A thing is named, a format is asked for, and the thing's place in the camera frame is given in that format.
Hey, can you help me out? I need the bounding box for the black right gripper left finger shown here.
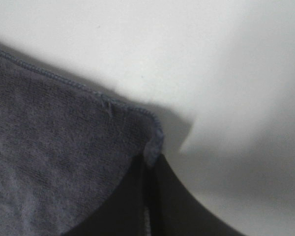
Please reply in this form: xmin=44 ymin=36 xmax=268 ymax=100
xmin=64 ymin=155 xmax=146 ymax=236

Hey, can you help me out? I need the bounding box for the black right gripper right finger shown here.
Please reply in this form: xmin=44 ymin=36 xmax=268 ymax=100
xmin=146 ymin=155 xmax=242 ymax=236

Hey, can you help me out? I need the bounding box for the dark grey towel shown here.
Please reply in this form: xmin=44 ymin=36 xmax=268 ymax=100
xmin=0 ymin=50 xmax=164 ymax=236

